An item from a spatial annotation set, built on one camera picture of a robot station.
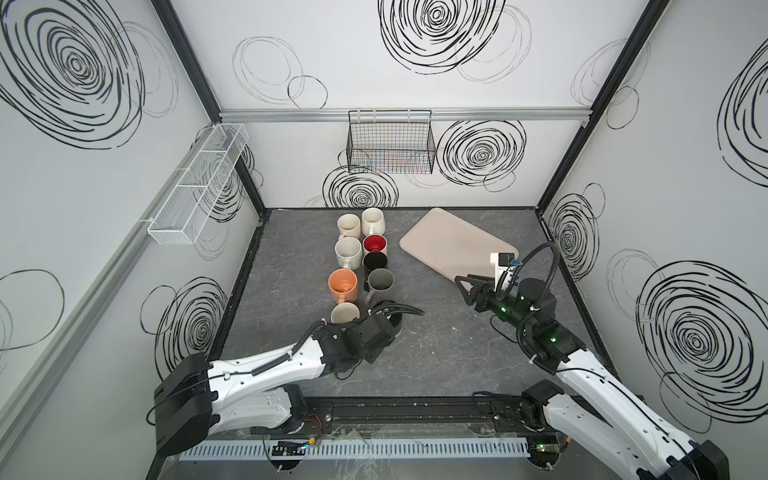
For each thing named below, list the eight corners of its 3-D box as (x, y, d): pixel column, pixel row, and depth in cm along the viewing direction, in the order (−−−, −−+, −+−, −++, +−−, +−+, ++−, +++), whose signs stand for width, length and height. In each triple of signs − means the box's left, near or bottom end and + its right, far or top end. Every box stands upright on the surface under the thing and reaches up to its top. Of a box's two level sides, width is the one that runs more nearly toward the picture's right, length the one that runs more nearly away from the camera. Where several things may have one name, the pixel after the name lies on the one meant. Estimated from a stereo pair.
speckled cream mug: (334, 277, 101) (331, 264, 95) (338, 249, 109) (335, 236, 103) (361, 277, 101) (359, 264, 95) (363, 249, 109) (361, 236, 103)
